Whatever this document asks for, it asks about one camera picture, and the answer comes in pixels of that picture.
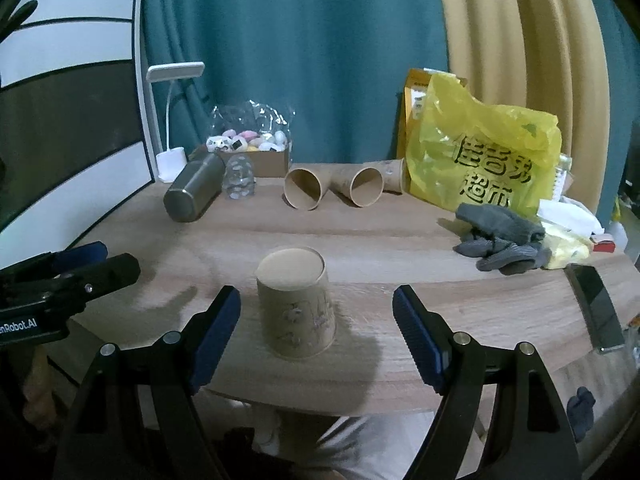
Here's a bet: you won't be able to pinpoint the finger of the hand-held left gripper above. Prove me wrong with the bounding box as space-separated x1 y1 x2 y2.
0 241 109 283
0 253 141 311

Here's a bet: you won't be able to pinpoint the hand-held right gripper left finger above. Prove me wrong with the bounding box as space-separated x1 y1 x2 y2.
52 285 242 480

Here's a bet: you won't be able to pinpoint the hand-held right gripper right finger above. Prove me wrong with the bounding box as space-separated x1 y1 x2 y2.
392 285 583 480

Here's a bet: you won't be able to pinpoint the brown printed paper cup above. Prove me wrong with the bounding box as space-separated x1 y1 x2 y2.
363 158 406 195
255 246 337 359
283 167 323 210
332 165 385 208

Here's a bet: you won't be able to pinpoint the person's left hand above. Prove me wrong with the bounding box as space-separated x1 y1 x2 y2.
24 347 55 431

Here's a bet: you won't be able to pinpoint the steel tumbler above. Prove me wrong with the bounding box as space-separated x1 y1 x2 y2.
163 152 226 223

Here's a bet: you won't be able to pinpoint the grey knitted gloves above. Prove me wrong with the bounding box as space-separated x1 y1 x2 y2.
453 202 553 276

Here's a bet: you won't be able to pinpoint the white framed window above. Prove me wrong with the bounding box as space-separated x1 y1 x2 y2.
0 0 156 233

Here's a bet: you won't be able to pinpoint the clear plastic bottle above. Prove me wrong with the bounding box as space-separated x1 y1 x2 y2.
222 154 257 200

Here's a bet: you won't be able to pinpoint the white desk lamp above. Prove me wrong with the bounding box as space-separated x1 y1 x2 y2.
146 61 206 183

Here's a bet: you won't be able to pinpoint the yellow cloth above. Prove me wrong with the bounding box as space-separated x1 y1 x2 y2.
541 221 593 271

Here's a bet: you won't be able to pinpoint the dark blue cloth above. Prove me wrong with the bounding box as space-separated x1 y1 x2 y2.
566 386 597 443

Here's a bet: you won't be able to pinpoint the cardboard box of candies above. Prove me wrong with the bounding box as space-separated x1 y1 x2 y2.
189 130 292 179

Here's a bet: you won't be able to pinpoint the black smartphone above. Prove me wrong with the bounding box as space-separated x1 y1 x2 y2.
564 263 626 356

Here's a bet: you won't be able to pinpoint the yellow plastic bag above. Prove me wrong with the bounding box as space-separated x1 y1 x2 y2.
404 72 562 217

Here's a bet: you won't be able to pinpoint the white crumpled paper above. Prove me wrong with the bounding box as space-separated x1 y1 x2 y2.
537 196 603 236

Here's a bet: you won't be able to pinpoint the clear plastic bag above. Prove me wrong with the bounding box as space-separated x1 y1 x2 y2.
208 102 297 147

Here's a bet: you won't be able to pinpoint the spiral notebook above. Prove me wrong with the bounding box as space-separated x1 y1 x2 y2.
552 152 576 201

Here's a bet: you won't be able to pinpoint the orange paper packet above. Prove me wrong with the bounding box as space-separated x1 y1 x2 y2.
397 68 468 161

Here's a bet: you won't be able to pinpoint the teal curtain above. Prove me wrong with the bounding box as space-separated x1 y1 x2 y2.
141 0 640 221

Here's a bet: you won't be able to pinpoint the beige curtain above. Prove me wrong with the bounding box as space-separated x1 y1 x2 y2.
434 0 611 161

